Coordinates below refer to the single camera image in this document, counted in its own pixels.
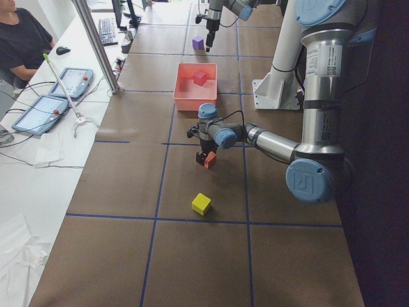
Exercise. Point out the pink plastic bin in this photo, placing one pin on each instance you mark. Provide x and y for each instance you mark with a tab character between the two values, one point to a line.
189	96

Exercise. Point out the black keyboard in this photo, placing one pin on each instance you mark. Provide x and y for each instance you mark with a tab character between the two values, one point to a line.
107	31

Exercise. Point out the aluminium frame post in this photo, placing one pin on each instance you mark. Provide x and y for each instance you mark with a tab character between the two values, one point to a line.
94	39

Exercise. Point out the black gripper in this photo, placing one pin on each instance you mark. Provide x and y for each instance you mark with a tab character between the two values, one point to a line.
211	25
206	145

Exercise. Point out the far teach pendant tablet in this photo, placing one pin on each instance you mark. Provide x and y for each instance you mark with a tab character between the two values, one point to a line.
76	81

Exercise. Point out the purple foam block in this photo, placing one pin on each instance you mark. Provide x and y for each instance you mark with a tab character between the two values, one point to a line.
198	43

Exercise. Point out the orange foam block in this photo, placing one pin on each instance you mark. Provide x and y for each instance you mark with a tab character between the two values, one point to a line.
210	160

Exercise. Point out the teach pendant tablet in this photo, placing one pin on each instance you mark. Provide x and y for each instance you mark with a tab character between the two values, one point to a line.
41	116
76	81

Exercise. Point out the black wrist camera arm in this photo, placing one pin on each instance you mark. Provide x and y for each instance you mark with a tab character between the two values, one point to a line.
194	131

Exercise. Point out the crumpled white plastic sheet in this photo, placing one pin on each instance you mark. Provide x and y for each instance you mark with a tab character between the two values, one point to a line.
23	258

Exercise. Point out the black computer mouse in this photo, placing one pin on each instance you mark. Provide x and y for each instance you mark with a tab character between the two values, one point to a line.
62	50

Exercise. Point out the person in black shirt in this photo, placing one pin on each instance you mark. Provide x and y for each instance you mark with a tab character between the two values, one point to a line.
24	41

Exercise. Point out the black monitor stand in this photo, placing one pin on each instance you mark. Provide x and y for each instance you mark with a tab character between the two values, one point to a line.
125	9

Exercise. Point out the red foam block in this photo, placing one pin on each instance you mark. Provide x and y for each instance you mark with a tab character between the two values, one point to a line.
200	78

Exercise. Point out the white paper sheet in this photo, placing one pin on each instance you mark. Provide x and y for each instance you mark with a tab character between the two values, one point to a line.
49	149

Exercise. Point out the grabber stick with green handle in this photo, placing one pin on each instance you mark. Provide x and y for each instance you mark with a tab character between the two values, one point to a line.
60	91

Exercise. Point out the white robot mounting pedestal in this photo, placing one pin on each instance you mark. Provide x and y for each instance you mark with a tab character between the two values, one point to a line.
278	89

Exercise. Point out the yellow foam block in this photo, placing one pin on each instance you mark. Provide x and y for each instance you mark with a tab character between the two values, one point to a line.
201	204

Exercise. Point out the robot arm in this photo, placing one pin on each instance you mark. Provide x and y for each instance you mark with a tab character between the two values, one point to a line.
242	9
310	71

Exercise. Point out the near teach pendant tablet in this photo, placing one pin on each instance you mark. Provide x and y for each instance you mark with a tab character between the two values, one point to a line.
41	116

